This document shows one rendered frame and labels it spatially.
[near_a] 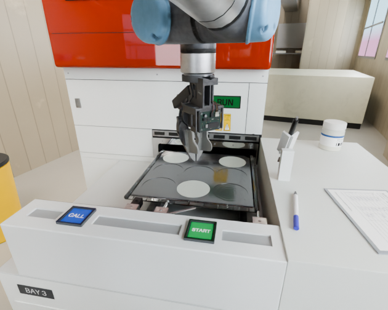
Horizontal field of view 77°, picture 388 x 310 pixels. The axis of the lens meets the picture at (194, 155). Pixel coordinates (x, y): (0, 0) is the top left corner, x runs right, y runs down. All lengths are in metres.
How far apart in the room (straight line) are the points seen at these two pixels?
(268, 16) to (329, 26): 7.07
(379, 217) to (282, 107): 4.54
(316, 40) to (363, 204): 6.86
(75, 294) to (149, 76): 0.74
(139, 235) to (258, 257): 0.22
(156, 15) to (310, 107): 4.77
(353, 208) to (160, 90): 0.74
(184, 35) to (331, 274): 0.44
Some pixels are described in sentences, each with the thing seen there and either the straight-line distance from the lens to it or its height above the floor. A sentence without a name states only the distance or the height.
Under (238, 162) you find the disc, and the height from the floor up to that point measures 0.90.
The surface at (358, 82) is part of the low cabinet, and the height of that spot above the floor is 0.80.
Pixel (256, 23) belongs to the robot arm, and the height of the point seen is 1.31.
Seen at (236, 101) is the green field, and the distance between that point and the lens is 0.96.
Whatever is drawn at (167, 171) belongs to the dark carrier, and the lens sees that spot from 0.84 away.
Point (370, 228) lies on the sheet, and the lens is 0.59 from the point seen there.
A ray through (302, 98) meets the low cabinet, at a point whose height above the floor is 0.47.
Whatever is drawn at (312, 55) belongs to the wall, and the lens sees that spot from 7.40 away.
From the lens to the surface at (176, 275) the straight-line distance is 0.51.
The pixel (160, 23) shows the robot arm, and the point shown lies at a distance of 0.41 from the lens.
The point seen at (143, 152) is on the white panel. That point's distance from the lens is 1.10.
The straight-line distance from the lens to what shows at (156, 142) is 1.05.
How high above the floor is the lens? 1.28
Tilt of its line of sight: 23 degrees down
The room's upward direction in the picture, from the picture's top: straight up
